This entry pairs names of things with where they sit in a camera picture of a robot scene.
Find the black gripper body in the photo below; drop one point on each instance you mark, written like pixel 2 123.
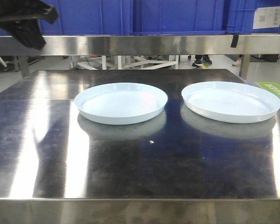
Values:
pixel 19 18

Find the pale blue plate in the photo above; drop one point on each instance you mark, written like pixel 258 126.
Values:
pixel 230 102
pixel 121 103

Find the left blue shelf crate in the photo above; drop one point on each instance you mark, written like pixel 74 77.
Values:
pixel 86 17

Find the blue shelf crate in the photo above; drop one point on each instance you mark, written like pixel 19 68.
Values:
pixel 86 17
pixel 178 17
pixel 238 16

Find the middle blue shelf crate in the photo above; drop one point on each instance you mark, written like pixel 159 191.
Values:
pixel 178 17

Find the right blue shelf crate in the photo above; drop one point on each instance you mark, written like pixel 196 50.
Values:
pixel 238 16

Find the person's black shoes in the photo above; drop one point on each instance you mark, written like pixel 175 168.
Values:
pixel 200 60

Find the black tape strip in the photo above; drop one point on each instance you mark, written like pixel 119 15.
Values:
pixel 234 41

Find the steel shelf frame leg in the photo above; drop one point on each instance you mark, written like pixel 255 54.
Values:
pixel 21 64

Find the white metal frame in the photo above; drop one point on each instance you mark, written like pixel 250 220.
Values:
pixel 124 62

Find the steel shelf rail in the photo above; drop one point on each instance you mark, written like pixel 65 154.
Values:
pixel 61 45

